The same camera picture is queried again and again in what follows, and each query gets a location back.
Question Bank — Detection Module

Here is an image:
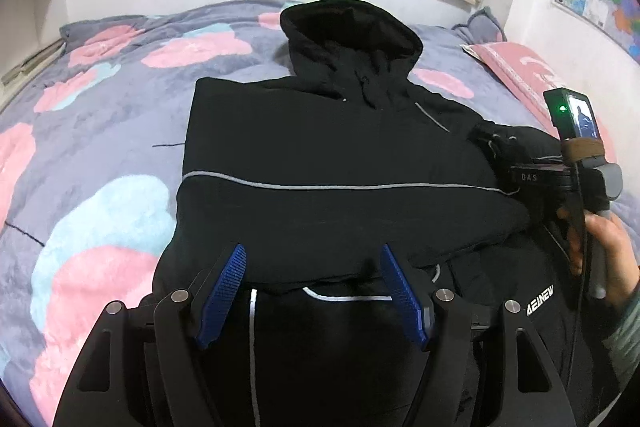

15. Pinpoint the black hooded jacket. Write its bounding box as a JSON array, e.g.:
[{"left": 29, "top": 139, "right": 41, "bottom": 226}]
[{"left": 150, "top": 0, "right": 586, "bottom": 427}]

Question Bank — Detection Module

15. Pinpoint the grey pillow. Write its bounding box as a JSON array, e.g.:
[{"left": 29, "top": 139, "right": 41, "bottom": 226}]
[{"left": 452, "top": 7, "right": 506, "bottom": 45}]

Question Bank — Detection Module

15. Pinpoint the beige striped board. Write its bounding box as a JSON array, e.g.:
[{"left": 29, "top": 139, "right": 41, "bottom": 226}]
[{"left": 0, "top": 39, "right": 66, "bottom": 88}]

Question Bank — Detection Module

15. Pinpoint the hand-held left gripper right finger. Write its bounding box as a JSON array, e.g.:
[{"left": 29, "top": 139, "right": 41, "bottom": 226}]
[{"left": 379, "top": 243, "right": 576, "bottom": 427}]

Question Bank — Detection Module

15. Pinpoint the pink embroidered pillow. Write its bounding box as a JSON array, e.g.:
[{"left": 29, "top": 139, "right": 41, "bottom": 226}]
[{"left": 460, "top": 41, "right": 616, "bottom": 148}]

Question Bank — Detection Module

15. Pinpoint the black cable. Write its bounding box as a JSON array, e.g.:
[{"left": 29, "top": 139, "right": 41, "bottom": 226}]
[{"left": 562, "top": 142, "right": 588, "bottom": 378}]

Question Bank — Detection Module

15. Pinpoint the person's right forearm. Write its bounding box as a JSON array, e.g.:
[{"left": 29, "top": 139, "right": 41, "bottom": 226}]
[{"left": 600, "top": 282, "right": 640, "bottom": 388}]

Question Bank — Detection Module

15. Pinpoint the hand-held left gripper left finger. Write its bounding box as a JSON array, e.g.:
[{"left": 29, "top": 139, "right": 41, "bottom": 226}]
[{"left": 52, "top": 243, "right": 251, "bottom": 427}]

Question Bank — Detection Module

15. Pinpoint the person's right hand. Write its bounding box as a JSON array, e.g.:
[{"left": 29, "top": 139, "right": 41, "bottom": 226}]
[{"left": 557, "top": 207, "right": 640, "bottom": 309}]

